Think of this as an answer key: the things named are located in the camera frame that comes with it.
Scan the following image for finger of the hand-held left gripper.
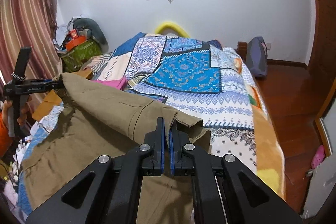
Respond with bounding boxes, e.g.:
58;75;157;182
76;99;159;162
43;76;65;90

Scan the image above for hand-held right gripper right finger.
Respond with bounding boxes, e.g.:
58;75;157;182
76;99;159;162
169;120;305;224

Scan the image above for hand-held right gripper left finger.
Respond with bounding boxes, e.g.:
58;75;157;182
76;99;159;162
25;117;165;224

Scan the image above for khaki pants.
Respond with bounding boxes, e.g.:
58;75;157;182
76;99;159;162
21;73;212;224

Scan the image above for person's left forearm orange sleeve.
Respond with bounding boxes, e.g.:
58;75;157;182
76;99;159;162
0;112;12;157

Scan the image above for person's left hand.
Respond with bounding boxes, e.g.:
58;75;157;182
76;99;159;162
2;96;32;133

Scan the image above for brown wooden lap desk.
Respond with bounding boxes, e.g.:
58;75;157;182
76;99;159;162
31;69;94;122

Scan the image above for green patterned bag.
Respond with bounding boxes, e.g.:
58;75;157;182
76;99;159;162
59;39;103;73

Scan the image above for orange box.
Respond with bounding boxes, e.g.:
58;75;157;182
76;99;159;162
64;29;88;52

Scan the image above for striped bed sheet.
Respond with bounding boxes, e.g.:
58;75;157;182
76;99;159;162
87;52;117;81

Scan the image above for white crumpled papers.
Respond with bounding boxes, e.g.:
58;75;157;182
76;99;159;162
53;15;77;46

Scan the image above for pink cloth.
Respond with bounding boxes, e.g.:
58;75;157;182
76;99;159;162
97;77;128;89

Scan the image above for blue patchwork blanket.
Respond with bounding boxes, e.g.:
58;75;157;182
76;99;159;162
16;32;287;214

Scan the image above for grey neck pillow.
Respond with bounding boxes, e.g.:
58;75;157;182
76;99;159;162
73;18;110;51

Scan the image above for striped pink curtain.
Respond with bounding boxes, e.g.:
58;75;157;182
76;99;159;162
0;0;64;89

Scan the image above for yellow foam tube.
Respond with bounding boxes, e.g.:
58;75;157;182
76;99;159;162
154;20;192;38

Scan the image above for wooden bed footboard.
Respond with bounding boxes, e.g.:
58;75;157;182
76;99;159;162
237;41;249;62

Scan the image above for grey backpack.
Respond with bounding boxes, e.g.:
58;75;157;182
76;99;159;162
245;36;268;78

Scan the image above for pink slipper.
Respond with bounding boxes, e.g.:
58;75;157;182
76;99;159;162
311;145;326;169

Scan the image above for wooden door frame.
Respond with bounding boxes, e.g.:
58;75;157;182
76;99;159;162
304;0;336;159

